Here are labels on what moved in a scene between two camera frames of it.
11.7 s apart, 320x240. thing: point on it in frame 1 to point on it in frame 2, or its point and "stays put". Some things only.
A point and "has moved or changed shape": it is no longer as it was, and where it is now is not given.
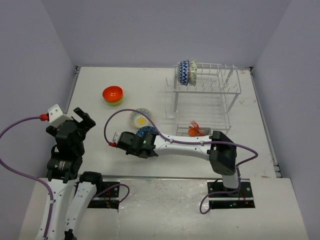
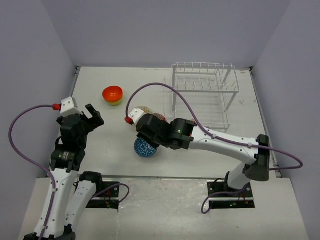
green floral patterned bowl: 192,78 to 146,109
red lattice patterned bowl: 141,131 has moved or changed shape
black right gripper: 132,152 to 155,145
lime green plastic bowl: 114,103 stays put
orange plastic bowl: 112,94 stays put
